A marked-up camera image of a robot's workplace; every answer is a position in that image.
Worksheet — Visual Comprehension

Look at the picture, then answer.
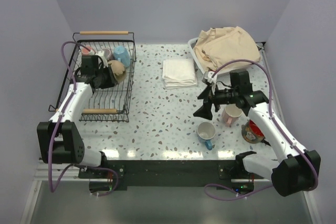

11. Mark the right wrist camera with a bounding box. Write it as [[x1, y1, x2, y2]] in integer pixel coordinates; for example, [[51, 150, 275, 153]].
[[202, 71, 217, 86]]

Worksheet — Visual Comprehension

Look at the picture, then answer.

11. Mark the light blue faceted mug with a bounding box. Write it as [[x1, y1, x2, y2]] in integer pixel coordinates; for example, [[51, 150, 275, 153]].
[[113, 45, 131, 68]]

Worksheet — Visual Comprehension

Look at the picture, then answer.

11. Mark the folded white towel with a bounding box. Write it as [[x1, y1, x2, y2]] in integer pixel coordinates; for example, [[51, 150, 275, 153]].
[[162, 58, 197, 89]]

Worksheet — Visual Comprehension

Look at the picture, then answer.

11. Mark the white plastic basin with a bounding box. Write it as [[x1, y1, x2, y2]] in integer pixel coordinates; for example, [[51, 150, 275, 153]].
[[187, 38, 265, 77]]

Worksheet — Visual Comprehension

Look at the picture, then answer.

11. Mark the purple mug black handle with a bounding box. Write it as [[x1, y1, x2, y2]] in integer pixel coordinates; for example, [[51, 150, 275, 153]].
[[101, 48, 114, 61]]

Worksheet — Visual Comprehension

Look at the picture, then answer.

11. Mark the blue speckled mug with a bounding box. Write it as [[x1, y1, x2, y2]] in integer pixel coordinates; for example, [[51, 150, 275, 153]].
[[196, 122, 216, 151]]

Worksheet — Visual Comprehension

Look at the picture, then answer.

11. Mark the black wire dish rack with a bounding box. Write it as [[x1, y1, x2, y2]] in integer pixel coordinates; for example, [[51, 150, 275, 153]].
[[48, 39, 137, 122]]

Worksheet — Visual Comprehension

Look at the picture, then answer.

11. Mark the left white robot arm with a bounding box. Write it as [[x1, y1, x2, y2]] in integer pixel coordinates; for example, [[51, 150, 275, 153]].
[[37, 55, 117, 178]]

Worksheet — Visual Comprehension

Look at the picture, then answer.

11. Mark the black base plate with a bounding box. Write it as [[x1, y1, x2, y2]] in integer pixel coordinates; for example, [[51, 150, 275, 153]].
[[78, 160, 261, 194]]

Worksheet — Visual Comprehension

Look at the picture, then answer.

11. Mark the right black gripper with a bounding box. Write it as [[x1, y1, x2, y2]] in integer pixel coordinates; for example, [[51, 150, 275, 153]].
[[193, 83, 238, 120]]

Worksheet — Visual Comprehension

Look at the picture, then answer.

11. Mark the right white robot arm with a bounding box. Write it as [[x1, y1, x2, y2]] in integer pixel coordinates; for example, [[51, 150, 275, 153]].
[[193, 70, 321, 197]]

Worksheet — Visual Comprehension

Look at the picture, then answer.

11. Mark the tan glazed round mug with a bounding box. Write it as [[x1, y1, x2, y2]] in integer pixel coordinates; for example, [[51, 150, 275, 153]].
[[108, 60, 127, 83]]

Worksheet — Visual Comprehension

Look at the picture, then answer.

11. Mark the pale pink mug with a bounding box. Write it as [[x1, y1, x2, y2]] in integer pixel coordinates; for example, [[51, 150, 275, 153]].
[[222, 104, 243, 127]]

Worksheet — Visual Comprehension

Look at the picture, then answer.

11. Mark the red inside patterned mug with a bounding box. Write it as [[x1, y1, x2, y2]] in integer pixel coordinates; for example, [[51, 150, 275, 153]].
[[241, 120, 265, 144]]

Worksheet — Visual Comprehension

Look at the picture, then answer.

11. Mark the beige cloth bag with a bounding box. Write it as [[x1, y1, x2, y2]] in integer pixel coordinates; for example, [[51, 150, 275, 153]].
[[193, 26, 260, 71]]

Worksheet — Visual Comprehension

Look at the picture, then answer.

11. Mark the salmon pink mug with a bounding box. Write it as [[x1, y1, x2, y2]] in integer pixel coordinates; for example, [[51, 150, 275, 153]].
[[81, 46, 95, 56]]

